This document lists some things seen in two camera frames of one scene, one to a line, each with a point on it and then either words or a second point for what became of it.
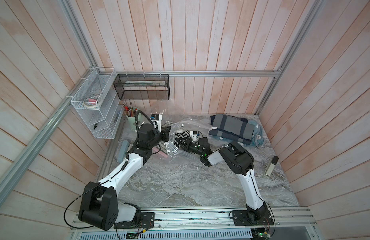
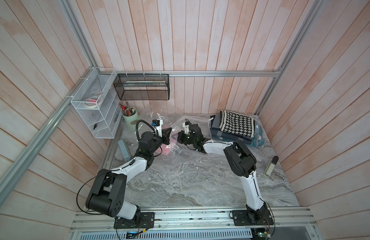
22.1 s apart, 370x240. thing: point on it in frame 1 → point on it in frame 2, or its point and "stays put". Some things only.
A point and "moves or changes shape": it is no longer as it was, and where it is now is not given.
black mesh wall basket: x=142 y=87 stays put
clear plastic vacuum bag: x=181 y=129 moves or changes shape
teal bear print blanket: x=258 y=138 stays put
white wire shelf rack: x=99 y=104 stays put
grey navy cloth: x=236 y=129 stays put
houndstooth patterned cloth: x=183 y=134 moves or changes shape
